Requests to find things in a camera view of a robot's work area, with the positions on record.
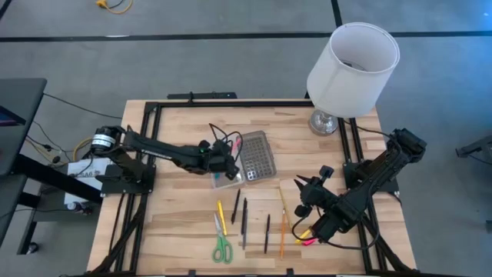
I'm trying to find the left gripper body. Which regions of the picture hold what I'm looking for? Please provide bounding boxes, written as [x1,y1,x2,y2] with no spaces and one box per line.
[209,138,236,174]

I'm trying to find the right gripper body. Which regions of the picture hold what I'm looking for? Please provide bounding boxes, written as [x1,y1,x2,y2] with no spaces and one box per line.
[294,165,339,218]

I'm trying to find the clear plastic supply box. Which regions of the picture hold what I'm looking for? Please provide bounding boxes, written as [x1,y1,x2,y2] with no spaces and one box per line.
[209,132,247,190]

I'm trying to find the yellow pencil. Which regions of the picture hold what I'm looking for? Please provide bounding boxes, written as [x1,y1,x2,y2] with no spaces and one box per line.
[216,199,228,236]
[278,187,294,229]

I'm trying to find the orange pencil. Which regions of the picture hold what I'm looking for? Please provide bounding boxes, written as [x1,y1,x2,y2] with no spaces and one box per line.
[279,209,287,259]

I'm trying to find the black pen white scale print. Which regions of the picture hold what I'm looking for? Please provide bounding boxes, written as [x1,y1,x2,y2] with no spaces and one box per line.
[263,213,271,255]

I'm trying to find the green handled scissors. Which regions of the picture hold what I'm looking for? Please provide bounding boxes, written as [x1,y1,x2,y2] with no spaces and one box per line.
[211,212,234,265]

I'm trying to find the grey pen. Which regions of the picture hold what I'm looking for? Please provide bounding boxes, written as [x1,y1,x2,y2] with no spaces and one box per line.
[241,209,249,251]

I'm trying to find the black bar fixture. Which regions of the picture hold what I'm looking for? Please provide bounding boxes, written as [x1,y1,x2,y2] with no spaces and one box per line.
[167,91,238,101]

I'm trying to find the white shade silver table lamp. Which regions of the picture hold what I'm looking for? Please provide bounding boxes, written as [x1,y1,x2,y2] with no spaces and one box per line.
[306,22,401,137]

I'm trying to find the white paper sheet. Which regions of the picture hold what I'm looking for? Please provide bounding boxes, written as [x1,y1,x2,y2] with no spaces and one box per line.
[64,157,113,205]

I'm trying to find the black floor stand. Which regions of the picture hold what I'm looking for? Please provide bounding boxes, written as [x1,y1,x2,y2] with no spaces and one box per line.
[455,134,492,167]

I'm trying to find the dark grey desk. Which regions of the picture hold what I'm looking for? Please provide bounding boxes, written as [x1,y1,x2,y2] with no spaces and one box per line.
[0,78,48,247]

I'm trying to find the black camera cable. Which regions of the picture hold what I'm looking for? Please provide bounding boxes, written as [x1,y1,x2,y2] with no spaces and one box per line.
[291,213,381,251]
[208,122,244,162]

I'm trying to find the yellow floor cable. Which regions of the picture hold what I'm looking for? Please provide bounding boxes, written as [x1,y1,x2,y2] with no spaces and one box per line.
[95,0,135,15]

